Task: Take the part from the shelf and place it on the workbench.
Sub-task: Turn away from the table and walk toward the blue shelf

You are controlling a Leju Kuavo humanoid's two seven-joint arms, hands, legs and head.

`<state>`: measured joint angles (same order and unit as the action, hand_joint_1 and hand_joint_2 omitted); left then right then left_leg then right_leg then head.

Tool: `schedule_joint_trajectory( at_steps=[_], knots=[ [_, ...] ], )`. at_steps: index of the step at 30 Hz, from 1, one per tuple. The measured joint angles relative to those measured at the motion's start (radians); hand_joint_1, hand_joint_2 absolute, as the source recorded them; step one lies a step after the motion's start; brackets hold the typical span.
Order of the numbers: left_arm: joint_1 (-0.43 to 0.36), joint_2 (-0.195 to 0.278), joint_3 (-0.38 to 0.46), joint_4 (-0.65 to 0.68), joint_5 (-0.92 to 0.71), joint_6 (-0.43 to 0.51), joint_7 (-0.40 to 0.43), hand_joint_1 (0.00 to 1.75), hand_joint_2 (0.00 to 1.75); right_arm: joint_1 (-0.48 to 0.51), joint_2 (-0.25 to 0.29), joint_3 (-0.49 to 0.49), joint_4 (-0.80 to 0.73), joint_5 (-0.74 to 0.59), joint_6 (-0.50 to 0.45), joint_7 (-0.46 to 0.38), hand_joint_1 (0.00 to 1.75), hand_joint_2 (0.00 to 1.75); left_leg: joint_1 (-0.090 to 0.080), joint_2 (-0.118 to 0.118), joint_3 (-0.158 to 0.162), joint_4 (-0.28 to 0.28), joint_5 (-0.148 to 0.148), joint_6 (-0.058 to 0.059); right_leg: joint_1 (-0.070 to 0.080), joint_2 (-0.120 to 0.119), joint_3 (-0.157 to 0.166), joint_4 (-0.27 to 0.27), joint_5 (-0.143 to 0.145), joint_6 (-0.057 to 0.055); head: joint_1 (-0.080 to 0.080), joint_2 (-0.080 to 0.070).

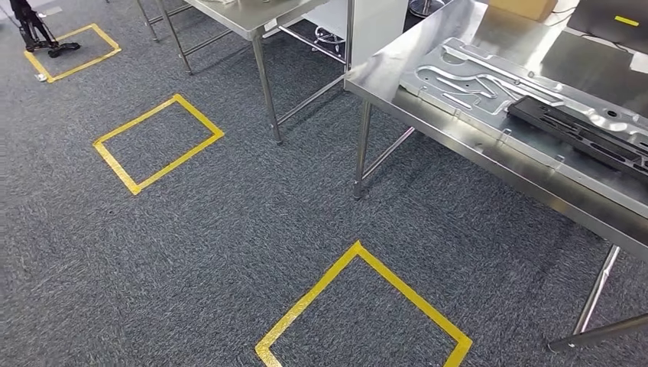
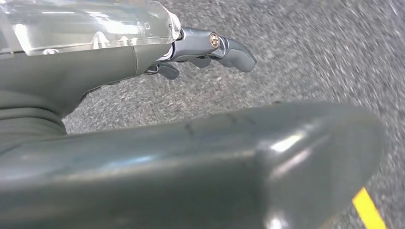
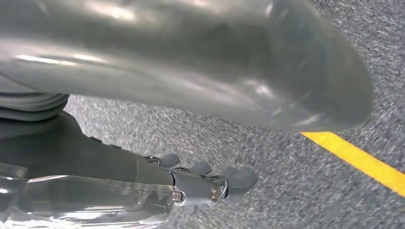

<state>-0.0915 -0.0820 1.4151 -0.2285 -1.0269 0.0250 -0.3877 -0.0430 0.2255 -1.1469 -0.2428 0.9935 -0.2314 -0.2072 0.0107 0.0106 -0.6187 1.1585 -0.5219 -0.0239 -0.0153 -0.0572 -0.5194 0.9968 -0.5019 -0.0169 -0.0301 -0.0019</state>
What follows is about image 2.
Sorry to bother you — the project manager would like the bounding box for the yellow floor tape square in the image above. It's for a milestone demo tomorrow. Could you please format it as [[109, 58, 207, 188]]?
[[352, 187, 388, 229]]

